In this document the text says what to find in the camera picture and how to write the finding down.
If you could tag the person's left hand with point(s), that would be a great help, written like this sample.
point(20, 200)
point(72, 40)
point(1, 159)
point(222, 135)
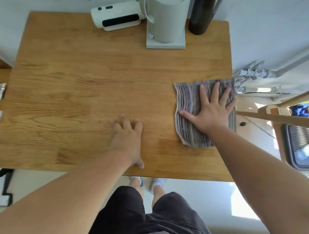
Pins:
point(128, 142)

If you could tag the person's right hand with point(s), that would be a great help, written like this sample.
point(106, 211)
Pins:
point(212, 115)

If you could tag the striped cleaning cloth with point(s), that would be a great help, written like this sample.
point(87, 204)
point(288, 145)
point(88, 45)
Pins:
point(188, 96)

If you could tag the silver foil packet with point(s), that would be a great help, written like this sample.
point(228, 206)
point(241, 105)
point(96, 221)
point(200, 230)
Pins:
point(2, 90)

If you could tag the person's left forearm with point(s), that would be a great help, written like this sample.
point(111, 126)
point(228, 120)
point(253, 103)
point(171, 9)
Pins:
point(60, 192)

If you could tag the person's right forearm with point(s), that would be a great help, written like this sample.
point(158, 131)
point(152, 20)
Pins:
point(260, 173)

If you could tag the person's left leg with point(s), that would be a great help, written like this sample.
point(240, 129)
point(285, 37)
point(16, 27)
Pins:
point(137, 191)

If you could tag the person's leg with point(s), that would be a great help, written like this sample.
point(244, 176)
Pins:
point(137, 191)
point(158, 195)

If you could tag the person's right leg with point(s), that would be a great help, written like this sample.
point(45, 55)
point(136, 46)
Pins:
point(158, 195)

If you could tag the grey left shoe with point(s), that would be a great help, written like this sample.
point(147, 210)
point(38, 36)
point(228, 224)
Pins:
point(136, 180)

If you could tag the grey shoe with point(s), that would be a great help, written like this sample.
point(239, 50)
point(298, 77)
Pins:
point(136, 180)
point(158, 182)

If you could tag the grey right shoe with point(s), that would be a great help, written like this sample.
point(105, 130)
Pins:
point(158, 182)

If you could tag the plain wooden chair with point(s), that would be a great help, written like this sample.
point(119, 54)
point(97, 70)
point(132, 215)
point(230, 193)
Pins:
point(275, 119)

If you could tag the black shorts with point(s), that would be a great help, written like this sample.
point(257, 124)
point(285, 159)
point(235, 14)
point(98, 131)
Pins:
point(149, 219)

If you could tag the blue item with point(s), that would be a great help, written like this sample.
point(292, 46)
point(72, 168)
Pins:
point(299, 111)

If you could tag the black ridged tray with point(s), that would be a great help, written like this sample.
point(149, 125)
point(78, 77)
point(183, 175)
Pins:
point(297, 144)

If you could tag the black bottle orange cap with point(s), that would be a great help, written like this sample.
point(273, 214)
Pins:
point(202, 17)

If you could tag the white cylinder appliance square base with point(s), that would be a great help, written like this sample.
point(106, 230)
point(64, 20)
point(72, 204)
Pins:
point(166, 21)

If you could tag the white oblong device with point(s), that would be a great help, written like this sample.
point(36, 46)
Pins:
point(113, 17)

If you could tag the white exercise machine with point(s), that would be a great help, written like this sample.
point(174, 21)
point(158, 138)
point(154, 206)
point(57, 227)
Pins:
point(4, 200)

